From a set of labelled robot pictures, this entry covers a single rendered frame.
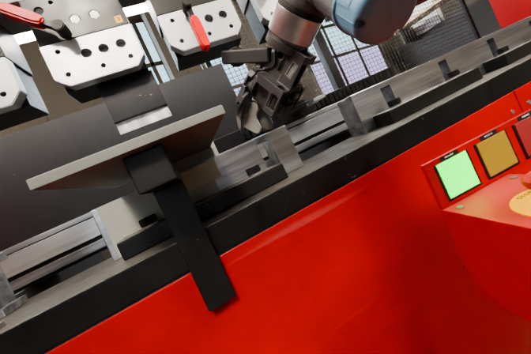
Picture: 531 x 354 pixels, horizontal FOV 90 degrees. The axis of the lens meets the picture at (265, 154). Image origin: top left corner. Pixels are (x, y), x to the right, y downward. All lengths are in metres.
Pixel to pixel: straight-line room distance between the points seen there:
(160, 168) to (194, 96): 0.83
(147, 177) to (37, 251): 0.61
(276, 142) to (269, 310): 0.30
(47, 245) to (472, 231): 0.85
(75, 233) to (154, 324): 0.45
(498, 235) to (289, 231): 0.25
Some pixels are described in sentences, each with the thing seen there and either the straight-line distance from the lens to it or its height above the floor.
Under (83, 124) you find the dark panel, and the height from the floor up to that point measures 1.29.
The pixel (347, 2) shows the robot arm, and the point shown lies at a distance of 0.33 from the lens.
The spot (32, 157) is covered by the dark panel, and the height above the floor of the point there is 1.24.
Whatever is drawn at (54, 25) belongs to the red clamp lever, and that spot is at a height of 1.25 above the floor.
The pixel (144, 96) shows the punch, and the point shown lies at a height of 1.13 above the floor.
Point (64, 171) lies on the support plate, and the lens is 0.29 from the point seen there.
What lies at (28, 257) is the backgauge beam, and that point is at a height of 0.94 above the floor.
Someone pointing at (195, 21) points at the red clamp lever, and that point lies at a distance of 0.55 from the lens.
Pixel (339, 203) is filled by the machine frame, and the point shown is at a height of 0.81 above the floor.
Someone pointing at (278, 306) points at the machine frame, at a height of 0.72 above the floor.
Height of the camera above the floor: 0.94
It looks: 1 degrees down
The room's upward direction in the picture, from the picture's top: 25 degrees counter-clockwise
